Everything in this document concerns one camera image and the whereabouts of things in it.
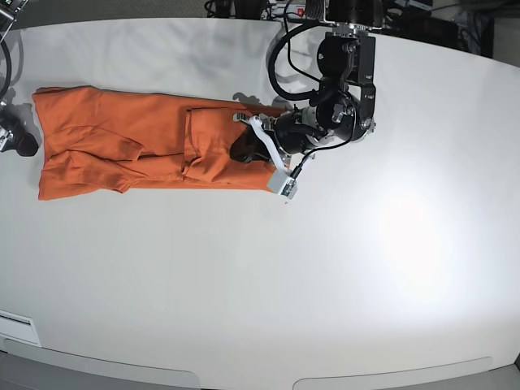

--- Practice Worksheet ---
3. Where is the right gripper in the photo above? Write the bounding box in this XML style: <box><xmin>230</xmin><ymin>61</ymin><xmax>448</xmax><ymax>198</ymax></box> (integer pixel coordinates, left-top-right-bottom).
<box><xmin>1</xmin><ymin>111</ymin><xmax>39</xmax><ymax>157</ymax></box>

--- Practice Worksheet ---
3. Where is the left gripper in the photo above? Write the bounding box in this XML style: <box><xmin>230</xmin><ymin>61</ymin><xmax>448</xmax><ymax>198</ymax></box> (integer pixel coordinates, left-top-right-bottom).
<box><xmin>229</xmin><ymin>107</ymin><xmax>337</xmax><ymax>169</ymax></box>

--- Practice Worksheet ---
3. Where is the orange T-shirt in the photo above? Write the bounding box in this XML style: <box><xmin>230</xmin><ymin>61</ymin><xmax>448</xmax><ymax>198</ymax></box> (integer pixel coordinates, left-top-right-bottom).
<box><xmin>32</xmin><ymin>86</ymin><xmax>282</xmax><ymax>201</ymax></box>

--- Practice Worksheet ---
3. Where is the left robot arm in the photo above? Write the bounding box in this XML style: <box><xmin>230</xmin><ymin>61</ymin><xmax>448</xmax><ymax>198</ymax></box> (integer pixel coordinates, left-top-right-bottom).
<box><xmin>230</xmin><ymin>1</ymin><xmax>383</xmax><ymax>169</ymax></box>

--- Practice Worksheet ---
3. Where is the white power strip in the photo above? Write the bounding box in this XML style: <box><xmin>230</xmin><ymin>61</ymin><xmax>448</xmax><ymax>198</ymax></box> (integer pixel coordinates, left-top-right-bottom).
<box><xmin>266</xmin><ymin>2</ymin><xmax>327</xmax><ymax>20</ymax></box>

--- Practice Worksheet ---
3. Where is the white label plate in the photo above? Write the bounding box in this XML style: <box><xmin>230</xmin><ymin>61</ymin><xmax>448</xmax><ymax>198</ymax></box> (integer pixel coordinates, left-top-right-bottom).
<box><xmin>0</xmin><ymin>310</ymin><xmax>41</xmax><ymax>348</ymax></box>

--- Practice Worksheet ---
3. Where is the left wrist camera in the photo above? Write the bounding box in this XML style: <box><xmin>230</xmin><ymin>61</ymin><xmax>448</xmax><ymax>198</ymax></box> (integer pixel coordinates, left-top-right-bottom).
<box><xmin>266</xmin><ymin>170</ymin><xmax>297</xmax><ymax>199</ymax></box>

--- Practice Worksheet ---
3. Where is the background cables and equipment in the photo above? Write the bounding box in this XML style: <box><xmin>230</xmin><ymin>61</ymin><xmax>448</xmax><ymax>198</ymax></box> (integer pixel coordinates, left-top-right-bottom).
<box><xmin>202</xmin><ymin>0</ymin><xmax>495</xmax><ymax>54</ymax></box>

